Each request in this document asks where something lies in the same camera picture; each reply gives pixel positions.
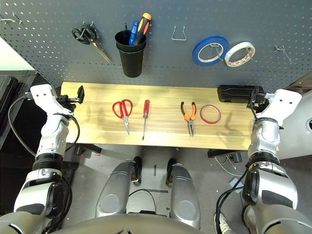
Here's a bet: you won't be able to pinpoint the wire pliers holder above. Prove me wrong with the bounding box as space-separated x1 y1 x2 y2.
171 25 187 42

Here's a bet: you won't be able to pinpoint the black-handled scissors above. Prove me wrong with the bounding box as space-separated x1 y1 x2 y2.
71 21 113 63

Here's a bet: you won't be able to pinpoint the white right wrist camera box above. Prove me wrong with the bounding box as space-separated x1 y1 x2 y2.
255 89 303 127

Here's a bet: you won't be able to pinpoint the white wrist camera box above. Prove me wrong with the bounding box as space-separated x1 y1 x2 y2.
255 89 303 127
30 84 74 115

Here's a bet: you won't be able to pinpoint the grey metal pegboard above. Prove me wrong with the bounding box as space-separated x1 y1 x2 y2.
0 0 312 91

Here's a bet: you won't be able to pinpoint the orange black needle-nose pliers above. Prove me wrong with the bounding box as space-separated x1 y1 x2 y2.
180 101 197 138

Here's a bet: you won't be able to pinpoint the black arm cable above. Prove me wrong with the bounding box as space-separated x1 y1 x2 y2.
8 94 81 156
216 175 247 234

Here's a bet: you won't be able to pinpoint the black plastic equipment case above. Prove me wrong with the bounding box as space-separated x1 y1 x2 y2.
0 75 24 110

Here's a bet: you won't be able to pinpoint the blue tape roll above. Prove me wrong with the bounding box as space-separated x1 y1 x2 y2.
192 36 230 66

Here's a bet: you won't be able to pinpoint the silver right robot leg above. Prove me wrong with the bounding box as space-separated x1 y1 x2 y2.
165 158 202 230

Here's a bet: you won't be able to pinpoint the bystander white sneaker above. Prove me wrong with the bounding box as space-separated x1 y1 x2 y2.
214 212 234 234

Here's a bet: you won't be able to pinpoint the black plastic cup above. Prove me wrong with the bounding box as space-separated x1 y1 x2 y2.
114 29 147 53
116 42 146 78

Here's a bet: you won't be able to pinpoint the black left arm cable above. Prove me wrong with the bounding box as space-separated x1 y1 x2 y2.
8 94 81 156

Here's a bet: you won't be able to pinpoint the silver robot leg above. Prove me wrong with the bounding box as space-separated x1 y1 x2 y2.
95 156 143 219
165 158 202 230

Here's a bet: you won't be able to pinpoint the red-handled scissors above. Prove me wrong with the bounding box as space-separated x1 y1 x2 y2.
112 98 134 136

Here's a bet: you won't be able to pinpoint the black table bracket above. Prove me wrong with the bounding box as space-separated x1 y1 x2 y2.
74 143 102 156
207 149 242 163

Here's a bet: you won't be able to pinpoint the silver left robot leg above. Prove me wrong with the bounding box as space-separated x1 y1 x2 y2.
95 156 143 219

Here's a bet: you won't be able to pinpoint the red-handled screwdriver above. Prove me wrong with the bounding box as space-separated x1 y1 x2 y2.
141 99 151 140

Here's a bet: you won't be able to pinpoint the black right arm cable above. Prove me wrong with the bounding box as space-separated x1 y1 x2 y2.
216 175 247 234

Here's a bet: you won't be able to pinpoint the black tool case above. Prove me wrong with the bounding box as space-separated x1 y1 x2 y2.
217 84 259 103

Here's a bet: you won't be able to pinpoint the blue-handled screwdriver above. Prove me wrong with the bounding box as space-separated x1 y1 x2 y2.
128 20 140 46

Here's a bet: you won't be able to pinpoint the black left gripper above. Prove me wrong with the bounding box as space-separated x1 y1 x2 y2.
57 85 85 110

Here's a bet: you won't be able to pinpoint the small grey floor box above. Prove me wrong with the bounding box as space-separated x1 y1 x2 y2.
229 177 245 193

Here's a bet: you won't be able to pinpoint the grey robot torso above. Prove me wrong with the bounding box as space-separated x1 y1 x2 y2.
51 213 208 234

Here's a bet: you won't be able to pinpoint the black floor cable loop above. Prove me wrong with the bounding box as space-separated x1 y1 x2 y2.
128 189 156 215

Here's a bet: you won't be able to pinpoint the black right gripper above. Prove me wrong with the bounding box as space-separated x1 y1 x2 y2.
247 85 271 110

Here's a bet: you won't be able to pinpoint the white tape roll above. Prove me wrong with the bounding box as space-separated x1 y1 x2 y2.
224 41 256 68

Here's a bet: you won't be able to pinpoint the orange black screwdriver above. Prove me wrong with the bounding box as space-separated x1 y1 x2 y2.
133 12 152 46

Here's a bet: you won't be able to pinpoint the red tape roll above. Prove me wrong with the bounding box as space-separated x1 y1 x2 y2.
199 104 222 124

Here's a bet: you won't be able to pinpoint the loose thin floor wires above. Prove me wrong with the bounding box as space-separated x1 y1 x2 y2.
214 155 247 177

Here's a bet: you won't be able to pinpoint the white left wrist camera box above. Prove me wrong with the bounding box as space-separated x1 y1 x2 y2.
30 84 74 115

